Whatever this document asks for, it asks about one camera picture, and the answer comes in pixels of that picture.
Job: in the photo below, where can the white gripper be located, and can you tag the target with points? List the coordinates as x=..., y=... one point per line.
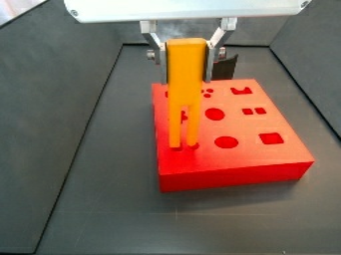
x=97, y=11

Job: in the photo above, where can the yellow two-pronged peg object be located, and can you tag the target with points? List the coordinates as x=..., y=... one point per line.
x=186, y=61

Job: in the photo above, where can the red shape-hole board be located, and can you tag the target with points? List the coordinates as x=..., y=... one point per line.
x=248, y=144

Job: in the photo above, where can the black curved holder stand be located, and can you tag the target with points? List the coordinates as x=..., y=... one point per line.
x=224, y=69

